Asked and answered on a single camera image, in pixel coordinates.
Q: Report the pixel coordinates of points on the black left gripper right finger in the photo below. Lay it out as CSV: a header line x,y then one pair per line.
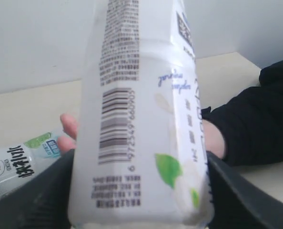
x,y
238,204

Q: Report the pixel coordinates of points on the lime label clear bottle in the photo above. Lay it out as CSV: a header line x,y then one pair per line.
x,y
22,162

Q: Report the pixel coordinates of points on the person's open hand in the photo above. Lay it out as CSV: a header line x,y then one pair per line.
x,y
214,140

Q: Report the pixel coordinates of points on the black sleeved forearm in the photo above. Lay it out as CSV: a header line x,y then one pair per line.
x,y
250,125

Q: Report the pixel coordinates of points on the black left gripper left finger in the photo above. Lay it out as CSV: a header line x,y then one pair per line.
x,y
42,203

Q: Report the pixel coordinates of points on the white label water bottle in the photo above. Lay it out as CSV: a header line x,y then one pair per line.
x,y
140,154

